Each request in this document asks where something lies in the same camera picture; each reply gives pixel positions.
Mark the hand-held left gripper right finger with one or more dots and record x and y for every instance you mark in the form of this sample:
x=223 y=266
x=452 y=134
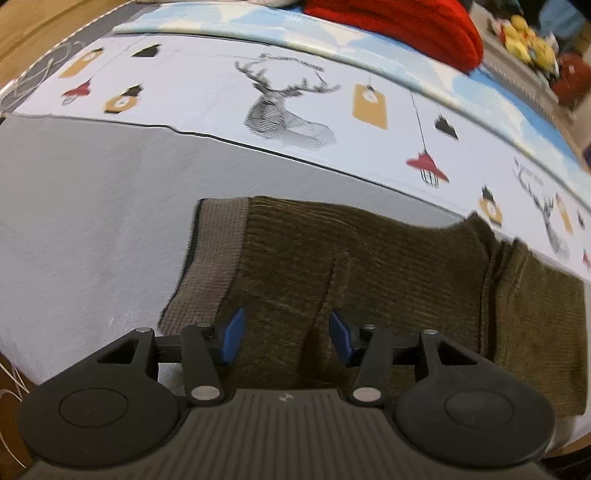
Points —
x=340 y=337

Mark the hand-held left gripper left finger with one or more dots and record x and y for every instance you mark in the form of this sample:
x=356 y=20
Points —
x=233 y=337

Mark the olive green knit sweater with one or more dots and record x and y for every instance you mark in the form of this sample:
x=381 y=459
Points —
x=392 y=277

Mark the deer print bed sheet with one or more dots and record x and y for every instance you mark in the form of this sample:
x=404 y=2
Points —
x=92 y=207

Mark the grey window ledge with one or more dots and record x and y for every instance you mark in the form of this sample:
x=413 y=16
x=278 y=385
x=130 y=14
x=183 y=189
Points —
x=508 y=74

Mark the red folded blanket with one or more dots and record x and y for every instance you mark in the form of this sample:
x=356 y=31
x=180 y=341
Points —
x=415 y=23

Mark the dark red pillow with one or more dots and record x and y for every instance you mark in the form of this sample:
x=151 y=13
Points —
x=572 y=81

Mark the yellow plush duck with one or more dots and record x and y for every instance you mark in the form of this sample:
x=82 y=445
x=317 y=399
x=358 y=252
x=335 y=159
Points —
x=545 y=50
x=519 y=37

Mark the blue curtain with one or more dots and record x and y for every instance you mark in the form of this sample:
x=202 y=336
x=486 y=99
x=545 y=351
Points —
x=563 y=14

